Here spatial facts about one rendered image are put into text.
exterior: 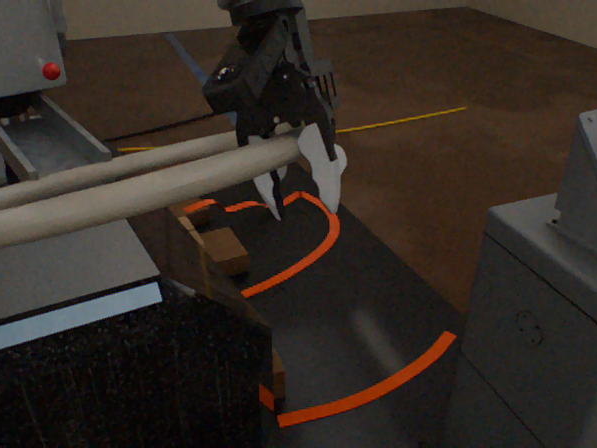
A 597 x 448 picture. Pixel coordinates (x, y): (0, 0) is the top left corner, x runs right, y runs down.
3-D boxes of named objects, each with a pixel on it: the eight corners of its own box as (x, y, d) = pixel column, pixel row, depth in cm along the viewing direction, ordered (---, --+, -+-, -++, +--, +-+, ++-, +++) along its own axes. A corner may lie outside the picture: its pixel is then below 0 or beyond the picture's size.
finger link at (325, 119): (351, 152, 55) (313, 67, 55) (345, 156, 54) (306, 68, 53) (311, 170, 58) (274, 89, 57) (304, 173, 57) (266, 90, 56)
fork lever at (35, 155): (-63, 93, 132) (-70, 71, 129) (25, 78, 141) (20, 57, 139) (10, 210, 83) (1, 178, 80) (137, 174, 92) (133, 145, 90)
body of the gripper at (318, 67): (344, 112, 61) (320, -6, 58) (312, 125, 54) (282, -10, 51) (282, 125, 65) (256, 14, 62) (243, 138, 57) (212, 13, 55)
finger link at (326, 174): (373, 192, 60) (337, 110, 59) (354, 207, 55) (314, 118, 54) (347, 201, 62) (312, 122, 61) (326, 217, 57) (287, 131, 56)
